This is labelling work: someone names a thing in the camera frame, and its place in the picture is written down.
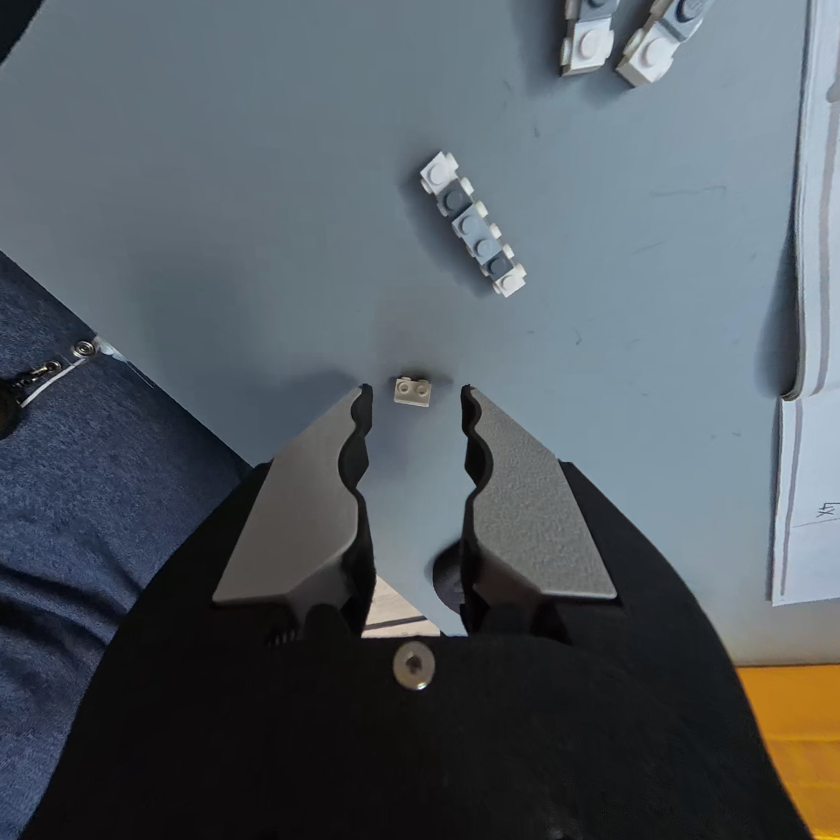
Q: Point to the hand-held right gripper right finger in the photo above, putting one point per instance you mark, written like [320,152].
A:
[538,525]

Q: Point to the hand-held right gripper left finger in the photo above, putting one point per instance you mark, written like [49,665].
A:
[295,525]

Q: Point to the small white lego bracket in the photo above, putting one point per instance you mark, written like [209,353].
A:
[412,392]

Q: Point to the grey and white lego strip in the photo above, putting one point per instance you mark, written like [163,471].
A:
[587,46]
[649,56]
[469,223]

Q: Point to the lego instruction booklet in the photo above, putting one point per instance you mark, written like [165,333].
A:
[814,262]

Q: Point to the metal badge clip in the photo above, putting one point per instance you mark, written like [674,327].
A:
[83,350]

